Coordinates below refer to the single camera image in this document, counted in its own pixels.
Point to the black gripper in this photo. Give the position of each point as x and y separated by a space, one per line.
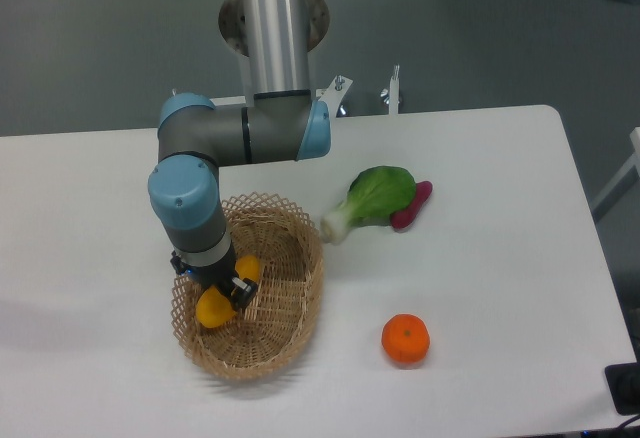
237 292

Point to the yellow mango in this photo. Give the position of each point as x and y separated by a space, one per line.
213 309

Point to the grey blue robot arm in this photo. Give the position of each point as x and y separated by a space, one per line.
282 120

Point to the woven wicker basket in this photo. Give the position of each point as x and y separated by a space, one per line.
279 321

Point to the green bok choy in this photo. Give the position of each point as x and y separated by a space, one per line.
374 195

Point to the orange tangerine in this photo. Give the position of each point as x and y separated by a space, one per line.
405 339

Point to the red purple sweet potato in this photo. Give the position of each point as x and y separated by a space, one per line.
403 219

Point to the black device at edge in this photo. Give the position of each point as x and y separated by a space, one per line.
623 383

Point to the white furniture at right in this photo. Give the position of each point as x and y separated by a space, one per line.
619 184

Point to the white metal base frame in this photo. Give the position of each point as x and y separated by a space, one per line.
338 96

